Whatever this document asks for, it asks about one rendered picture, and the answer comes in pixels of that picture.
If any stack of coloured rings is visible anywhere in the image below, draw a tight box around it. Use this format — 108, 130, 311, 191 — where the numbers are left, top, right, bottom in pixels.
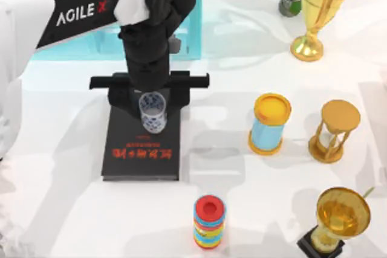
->
193, 195, 227, 250

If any blue and white cup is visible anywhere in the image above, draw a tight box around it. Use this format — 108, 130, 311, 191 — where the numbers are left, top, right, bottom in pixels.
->
138, 91, 167, 135

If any pale grey rounded box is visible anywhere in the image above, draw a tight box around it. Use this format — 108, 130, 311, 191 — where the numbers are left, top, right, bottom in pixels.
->
169, 35, 183, 55

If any gold trophy with black base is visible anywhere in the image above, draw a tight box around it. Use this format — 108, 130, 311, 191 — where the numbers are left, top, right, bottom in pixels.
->
296, 186, 376, 258

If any yellow and blue can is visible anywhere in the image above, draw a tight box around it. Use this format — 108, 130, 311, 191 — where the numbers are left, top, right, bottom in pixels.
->
247, 92, 293, 156

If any black book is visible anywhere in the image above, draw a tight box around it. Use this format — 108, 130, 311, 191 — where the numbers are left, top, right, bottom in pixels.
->
100, 104, 183, 182

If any golden hourglass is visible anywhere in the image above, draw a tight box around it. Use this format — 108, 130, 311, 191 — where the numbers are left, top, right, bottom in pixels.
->
308, 99, 362, 164

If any tall gold trophy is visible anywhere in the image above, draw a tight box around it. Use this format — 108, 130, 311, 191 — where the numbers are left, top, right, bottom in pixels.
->
290, 0, 358, 63

